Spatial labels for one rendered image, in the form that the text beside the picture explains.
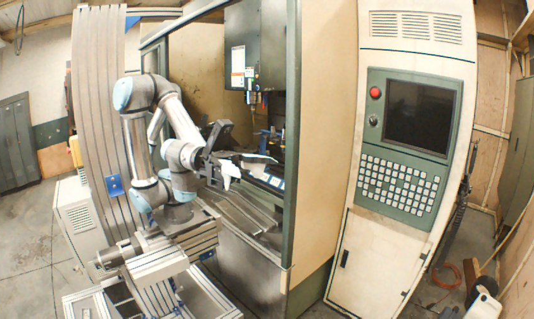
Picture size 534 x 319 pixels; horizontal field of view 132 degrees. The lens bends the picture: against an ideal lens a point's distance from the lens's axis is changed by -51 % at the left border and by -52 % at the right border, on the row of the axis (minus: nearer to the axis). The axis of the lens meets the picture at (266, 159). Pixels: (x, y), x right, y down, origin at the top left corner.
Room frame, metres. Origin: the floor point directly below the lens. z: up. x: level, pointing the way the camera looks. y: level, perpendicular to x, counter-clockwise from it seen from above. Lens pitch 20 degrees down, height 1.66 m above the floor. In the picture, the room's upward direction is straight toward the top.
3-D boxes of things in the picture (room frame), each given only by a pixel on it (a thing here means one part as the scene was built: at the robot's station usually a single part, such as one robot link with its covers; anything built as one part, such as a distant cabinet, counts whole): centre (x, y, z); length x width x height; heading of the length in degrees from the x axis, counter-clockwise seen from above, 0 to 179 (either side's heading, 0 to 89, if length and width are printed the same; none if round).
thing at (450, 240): (0.76, -0.96, 1.12); 0.22 x 0.09 x 0.73; 133
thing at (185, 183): (0.68, 0.25, 1.34); 0.11 x 0.08 x 0.11; 148
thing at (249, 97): (2.04, 0.11, 1.46); 0.16 x 0.16 x 0.12
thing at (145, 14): (1.11, 0.56, 2.00); 0.32 x 0.09 x 0.05; 133
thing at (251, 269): (1.60, 0.59, 0.40); 2.08 x 0.07 x 0.80; 43
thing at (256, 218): (1.62, 0.27, 0.70); 0.90 x 0.30 x 0.16; 43
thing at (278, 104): (2.34, -0.22, 1.16); 0.48 x 0.05 x 0.51; 43
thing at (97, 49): (0.92, 0.77, 1.13); 0.26 x 0.26 x 1.80; 43
